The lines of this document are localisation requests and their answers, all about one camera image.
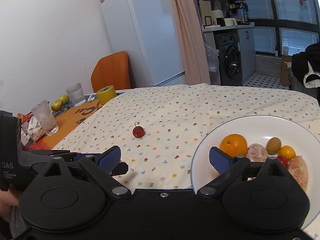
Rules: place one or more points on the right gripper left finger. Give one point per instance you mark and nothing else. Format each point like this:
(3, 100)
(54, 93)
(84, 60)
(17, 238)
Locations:
(111, 186)

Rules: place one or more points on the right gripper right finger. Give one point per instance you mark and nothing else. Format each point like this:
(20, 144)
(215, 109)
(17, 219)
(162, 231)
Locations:
(230, 170)

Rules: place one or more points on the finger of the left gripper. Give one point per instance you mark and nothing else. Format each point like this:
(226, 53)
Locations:
(110, 163)

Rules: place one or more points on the yellow-orange large orange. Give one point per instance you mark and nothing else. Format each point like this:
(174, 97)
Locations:
(234, 145)

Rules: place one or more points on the red small apple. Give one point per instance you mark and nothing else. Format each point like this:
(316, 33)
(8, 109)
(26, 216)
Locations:
(138, 131)
(283, 160)

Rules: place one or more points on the green-brown kiwi fruit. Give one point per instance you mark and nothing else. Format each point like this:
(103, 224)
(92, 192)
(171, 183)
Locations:
(273, 146)

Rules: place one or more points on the small tangerine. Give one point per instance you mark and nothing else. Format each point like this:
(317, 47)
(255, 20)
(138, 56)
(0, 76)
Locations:
(287, 152)

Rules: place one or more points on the person's left hand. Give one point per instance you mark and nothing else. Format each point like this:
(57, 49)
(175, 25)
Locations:
(8, 199)

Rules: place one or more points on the tissue pack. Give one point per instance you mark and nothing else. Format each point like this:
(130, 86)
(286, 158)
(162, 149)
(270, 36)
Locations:
(31, 130)

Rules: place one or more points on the floral white tablecloth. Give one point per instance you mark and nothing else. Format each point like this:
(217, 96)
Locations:
(176, 119)

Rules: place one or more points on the red snack packet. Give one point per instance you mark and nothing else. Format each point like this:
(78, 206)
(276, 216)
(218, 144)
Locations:
(25, 117)

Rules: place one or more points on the orange cat table mat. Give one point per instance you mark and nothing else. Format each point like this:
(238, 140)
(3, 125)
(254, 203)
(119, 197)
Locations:
(67, 122)

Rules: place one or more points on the tall frosted drinking glass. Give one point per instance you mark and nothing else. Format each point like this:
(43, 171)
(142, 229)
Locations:
(44, 116)

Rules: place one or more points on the green apple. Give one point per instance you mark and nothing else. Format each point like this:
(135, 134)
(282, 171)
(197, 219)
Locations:
(56, 105)
(64, 99)

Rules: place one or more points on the yellow tape roll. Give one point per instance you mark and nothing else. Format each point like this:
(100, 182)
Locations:
(106, 94)

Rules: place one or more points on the short clear drinking glass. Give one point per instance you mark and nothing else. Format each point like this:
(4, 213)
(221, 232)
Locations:
(76, 94)

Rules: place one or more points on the white plate blue rim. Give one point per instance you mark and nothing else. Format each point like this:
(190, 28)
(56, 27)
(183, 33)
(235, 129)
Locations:
(303, 137)

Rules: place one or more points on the orange chair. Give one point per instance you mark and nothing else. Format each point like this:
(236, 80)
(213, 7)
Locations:
(112, 70)

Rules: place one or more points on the black washing machine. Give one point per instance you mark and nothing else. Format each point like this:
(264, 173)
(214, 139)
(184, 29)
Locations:
(230, 69)

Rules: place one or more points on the cardboard box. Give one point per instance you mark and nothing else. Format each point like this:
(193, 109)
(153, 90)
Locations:
(286, 70)

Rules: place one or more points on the black jacket on chair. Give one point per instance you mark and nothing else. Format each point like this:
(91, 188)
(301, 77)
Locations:
(305, 71)

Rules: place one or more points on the pink curtain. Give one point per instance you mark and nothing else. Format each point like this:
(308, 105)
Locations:
(191, 42)

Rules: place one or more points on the white refrigerator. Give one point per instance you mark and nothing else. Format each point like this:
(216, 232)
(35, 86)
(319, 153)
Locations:
(146, 31)

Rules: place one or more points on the black spice rack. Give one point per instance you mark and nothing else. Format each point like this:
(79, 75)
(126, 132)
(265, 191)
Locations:
(238, 9)

